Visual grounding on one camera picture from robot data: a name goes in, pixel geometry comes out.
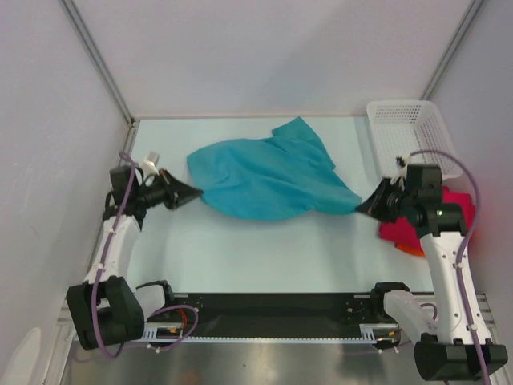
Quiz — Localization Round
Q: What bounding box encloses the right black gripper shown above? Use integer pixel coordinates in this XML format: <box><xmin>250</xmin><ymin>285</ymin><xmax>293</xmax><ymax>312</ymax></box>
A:
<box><xmin>356</xmin><ymin>176</ymin><xmax>417</xmax><ymax>224</ymax></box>

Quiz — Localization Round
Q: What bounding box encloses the aluminium frame rail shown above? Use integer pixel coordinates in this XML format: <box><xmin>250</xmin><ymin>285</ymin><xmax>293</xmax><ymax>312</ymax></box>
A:
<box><xmin>56</xmin><ymin>294</ymin><xmax>495</xmax><ymax>328</ymax></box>

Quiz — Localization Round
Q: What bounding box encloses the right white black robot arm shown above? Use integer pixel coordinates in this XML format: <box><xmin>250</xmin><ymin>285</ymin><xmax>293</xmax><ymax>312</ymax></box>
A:
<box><xmin>355</xmin><ymin>164</ymin><xmax>508</xmax><ymax>384</ymax></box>

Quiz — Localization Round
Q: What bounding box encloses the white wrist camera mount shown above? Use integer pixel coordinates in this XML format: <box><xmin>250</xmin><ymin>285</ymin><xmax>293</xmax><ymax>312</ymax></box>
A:
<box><xmin>139</xmin><ymin>151</ymin><xmax>160</xmax><ymax>177</ymax></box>
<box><xmin>390</xmin><ymin>154</ymin><xmax>412</xmax><ymax>190</ymax></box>

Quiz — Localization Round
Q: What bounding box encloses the white plastic perforated basket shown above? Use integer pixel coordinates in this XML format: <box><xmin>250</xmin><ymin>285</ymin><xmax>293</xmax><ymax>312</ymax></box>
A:
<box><xmin>366</xmin><ymin>99</ymin><xmax>462</xmax><ymax>180</ymax></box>

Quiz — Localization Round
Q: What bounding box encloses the aluminium corner post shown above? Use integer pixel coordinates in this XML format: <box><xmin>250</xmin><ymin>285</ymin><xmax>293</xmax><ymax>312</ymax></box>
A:
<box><xmin>420</xmin><ymin>0</ymin><xmax>487</xmax><ymax>100</ymax></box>
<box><xmin>59</xmin><ymin>0</ymin><xmax>134</xmax><ymax>127</ymax></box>

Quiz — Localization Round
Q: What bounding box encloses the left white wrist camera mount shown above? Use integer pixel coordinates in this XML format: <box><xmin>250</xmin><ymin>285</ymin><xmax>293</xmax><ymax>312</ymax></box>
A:
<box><xmin>139</xmin><ymin>151</ymin><xmax>160</xmax><ymax>177</ymax></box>

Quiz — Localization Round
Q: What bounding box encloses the teal t shirt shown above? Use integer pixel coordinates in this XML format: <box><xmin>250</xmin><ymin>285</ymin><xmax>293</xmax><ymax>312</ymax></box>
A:
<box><xmin>187</xmin><ymin>117</ymin><xmax>362</xmax><ymax>221</ymax></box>

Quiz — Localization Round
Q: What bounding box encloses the left aluminium corner post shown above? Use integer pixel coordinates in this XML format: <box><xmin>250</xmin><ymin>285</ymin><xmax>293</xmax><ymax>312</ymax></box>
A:
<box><xmin>59</xmin><ymin>0</ymin><xmax>134</xmax><ymax>127</ymax></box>

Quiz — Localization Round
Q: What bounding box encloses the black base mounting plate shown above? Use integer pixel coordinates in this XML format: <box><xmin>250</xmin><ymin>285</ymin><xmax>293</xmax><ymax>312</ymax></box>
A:
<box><xmin>143</xmin><ymin>291</ymin><xmax>406</xmax><ymax>338</ymax></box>

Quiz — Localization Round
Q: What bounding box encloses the right aluminium corner post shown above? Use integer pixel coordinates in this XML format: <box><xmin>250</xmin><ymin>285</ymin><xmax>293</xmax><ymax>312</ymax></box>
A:
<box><xmin>420</xmin><ymin>0</ymin><xmax>487</xmax><ymax>100</ymax></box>

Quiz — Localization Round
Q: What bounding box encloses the folded red t shirt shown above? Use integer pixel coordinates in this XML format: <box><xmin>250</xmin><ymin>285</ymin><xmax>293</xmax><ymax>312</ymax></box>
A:
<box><xmin>378</xmin><ymin>186</ymin><xmax>476</xmax><ymax>250</ymax></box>

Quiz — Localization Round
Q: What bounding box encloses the white slotted cable duct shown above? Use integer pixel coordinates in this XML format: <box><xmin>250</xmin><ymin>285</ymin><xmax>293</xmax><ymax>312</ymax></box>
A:
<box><xmin>135</xmin><ymin>323</ymin><xmax>402</xmax><ymax>344</ymax></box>

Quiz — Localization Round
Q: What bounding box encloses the folded orange t shirt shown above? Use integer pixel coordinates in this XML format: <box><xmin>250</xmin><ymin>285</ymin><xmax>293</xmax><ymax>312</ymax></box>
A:
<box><xmin>394</xmin><ymin>243</ymin><xmax>425</xmax><ymax>257</ymax></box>

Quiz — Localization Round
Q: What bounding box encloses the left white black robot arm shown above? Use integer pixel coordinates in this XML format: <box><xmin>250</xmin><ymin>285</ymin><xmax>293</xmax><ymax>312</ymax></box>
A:
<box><xmin>66</xmin><ymin>165</ymin><xmax>203</xmax><ymax>351</ymax></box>

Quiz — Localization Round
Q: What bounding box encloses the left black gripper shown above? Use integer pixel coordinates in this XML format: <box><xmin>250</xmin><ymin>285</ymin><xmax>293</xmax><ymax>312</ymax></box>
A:
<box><xmin>134</xmin><ymin>168</ymin><xmax>204</xmax><ymax>211</ymax></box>

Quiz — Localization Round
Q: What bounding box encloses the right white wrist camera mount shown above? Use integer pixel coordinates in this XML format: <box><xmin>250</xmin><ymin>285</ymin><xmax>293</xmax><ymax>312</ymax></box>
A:
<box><xmin>390</xmin><ymin>154</ymin><xmax>412</xmax><ymax>190</ymax></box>

